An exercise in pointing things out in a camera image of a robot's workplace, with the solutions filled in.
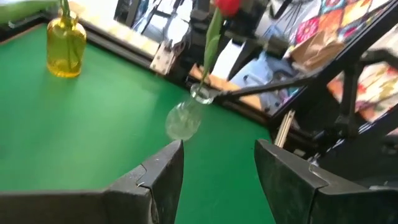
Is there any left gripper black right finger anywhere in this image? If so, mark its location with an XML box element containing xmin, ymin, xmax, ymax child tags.
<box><xmin>254</xmin><ymin>138</ymin><xmax>398</xmax><ymax>224</ymax></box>

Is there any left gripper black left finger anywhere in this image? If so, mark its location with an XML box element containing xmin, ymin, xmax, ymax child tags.
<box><xmin>105</xmin><ymin>139</ymin><xmax>185</xmax><ymax>224</ymax></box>

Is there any red artificial tulip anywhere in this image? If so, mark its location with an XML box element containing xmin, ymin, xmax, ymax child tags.
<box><xmin>198</xmin><ymin>0</ymin><xmax>243</xmax><ymax>90</ymax></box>

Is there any wide clear cut-glass vase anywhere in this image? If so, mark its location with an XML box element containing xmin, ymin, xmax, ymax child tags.
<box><xmin>164</xmin><ymin>83</ymin><xmax>216</xmax><ymax>141</ymax></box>

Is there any yellow glass vase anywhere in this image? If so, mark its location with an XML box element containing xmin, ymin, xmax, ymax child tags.
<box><xmin>46</xmin><ymin>8</ymin><xmax>87</xmax><ymax>78</ymax></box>

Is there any green table mat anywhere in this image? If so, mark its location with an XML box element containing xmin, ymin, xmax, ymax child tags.
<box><xmin>0</xmin><ymin>23</ymin><xmax>276</xmax><ymax>224</ymax></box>

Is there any brown paper bag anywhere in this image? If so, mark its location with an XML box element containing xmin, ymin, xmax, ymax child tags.
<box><xmin>290</xmin><ymin>29</ymin><xmax>346</xmax><ymax>71</ymax></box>

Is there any colourful patchwork cloth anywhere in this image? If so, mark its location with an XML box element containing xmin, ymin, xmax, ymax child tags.
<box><xmin>289</xmin><ymin>0</ymin><xmax>398</xmax><ymax>125</ymax></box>

